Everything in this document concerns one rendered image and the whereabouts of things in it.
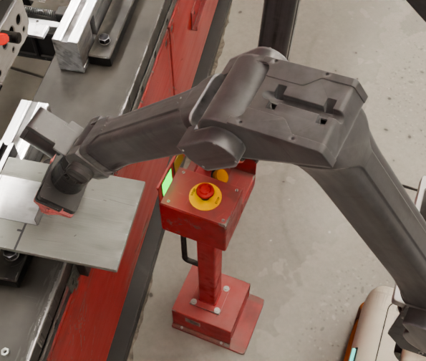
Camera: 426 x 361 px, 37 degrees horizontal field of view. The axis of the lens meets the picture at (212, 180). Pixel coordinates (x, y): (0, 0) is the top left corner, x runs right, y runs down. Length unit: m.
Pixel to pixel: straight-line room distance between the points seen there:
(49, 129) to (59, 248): 0.24
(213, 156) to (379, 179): 0.15
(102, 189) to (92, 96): 0.36
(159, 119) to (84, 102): 0.79
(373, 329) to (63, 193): 1.07
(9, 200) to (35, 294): 0.18
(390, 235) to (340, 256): 1.60
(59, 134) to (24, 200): 0.25
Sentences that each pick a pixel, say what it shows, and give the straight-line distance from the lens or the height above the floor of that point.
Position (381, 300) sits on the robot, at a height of 0.28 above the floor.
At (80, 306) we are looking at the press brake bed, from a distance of 1.39.
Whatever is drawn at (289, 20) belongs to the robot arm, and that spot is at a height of 1.25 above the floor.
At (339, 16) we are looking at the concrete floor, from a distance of 2.97.
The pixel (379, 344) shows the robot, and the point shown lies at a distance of 1.82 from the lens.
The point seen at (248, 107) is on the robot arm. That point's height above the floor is 1.54.
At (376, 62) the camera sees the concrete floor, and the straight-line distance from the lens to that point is 2.80.
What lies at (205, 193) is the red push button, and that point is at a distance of 1.35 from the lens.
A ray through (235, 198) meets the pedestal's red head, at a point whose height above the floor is 0.78.
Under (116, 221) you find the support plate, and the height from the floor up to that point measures 1.00.
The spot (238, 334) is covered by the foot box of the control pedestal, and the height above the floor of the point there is 0.01.
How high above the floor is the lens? 1.95
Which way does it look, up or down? 57 degrees down
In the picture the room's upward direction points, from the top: straight up
